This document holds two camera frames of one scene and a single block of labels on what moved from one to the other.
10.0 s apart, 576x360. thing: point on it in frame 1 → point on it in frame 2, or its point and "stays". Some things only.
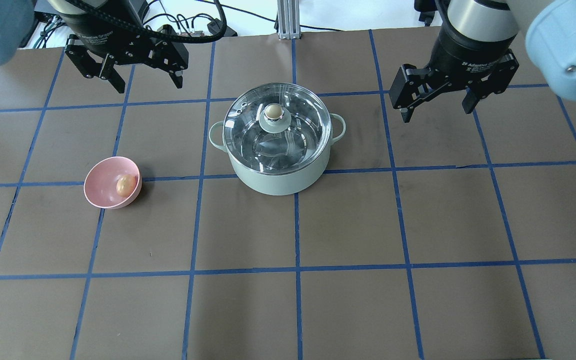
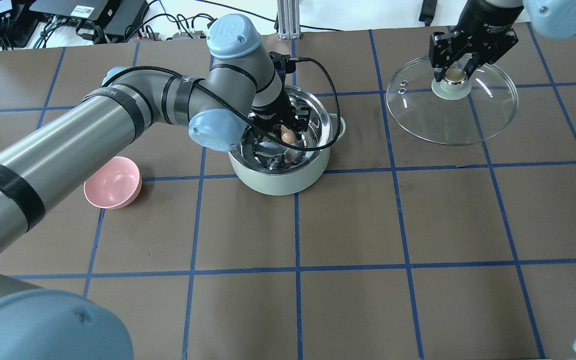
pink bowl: [100, 187] stays
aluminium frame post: [288, 19] stays
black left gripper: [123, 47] → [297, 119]
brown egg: [126, 185] → [287, 135]
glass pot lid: [277, 128] → [459, 111]
